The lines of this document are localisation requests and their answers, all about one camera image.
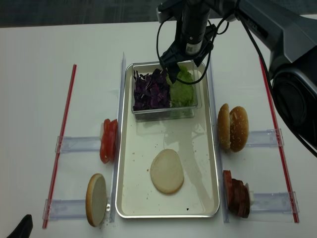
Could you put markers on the green lettuce pile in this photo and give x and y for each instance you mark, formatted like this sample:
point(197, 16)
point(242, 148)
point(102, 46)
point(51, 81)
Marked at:
point(181, 95)

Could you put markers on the red strip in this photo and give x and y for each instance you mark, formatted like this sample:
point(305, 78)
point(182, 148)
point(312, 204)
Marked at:
point(57, 155)
point(293, 202)

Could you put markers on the purple cabbage pieces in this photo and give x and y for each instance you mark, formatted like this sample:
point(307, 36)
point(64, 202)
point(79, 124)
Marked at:
point(151, 91)

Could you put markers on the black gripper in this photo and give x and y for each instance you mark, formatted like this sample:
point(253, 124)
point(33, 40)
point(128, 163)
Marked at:
point(193, 34)

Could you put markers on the right upper clear holder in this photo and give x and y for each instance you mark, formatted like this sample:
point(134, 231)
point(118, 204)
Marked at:
point(265, 138)

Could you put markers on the clear plastic container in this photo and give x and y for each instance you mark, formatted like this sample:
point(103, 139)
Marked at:
point(165, 113)

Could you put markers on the right lower clear holder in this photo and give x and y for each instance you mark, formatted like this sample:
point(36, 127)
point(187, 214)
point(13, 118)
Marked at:
point(281, 202)

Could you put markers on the left red strip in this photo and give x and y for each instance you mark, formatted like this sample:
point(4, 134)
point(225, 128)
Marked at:
point(57, 155)

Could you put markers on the white metal tray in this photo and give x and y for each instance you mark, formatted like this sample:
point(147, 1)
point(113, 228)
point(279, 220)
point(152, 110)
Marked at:
point(193, 140)

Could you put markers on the right clear acrylic divider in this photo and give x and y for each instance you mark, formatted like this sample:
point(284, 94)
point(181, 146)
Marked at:
point(217, 148)

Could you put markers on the left upper clear holder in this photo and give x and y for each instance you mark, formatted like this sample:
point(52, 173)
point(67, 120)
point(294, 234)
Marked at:
point(67, 144)

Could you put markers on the flat bun slice on tray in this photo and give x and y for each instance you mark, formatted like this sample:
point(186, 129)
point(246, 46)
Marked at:
point(166, 172)

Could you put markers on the right red strip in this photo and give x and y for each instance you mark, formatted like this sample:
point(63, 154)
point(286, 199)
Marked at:
point(293, 202)

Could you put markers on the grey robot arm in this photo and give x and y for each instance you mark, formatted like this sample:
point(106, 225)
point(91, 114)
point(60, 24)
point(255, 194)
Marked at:
point(292, 40)

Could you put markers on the left lower clear holder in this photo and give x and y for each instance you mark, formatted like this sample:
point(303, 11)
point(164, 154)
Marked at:
point(56, 209)

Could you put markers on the sliced meat patties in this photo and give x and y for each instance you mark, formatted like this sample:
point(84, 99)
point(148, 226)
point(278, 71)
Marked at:
point(237, 194)

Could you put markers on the clear holder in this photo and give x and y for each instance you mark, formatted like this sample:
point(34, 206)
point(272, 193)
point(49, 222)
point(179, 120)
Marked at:
point(67, 144)
point(281, 202)
point(56, 209)
point(265, 138)

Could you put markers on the left clear acrylic divider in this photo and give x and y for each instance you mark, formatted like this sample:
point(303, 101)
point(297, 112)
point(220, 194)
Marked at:
point(112, 211)

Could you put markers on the upright bun bottom half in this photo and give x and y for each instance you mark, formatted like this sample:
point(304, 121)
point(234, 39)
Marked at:
point(96, 200)

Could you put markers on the black object bottom left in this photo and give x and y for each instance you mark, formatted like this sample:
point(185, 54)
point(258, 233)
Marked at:
point(24, 228)

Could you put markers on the plain bun half right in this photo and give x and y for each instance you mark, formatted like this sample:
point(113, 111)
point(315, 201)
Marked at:
point(223, 126)

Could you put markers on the red tomato slices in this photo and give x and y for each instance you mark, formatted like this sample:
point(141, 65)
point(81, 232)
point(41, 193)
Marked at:
point(108, 140)

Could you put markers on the clear acrylic divider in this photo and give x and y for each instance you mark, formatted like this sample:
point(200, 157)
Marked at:
point(112, 211)
point(217, 148)

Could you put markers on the sesame bun top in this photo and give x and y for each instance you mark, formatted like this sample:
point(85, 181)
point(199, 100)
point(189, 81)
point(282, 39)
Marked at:
point(239, 128)

